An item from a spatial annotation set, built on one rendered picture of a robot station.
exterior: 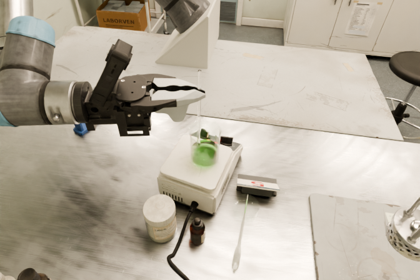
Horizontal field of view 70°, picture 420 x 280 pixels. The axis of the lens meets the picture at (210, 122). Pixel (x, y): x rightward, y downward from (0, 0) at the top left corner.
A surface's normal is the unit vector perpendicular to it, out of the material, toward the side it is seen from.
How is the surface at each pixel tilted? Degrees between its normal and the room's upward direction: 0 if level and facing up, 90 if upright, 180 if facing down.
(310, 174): 0
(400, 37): 90
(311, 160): 0
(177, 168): 0
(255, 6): 90
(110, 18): 91
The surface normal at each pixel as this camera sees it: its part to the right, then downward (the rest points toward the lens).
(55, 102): 0.07, 0.03
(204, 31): -0.17, 0.66
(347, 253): 0.02, -0.74
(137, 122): 0.07, 0.68
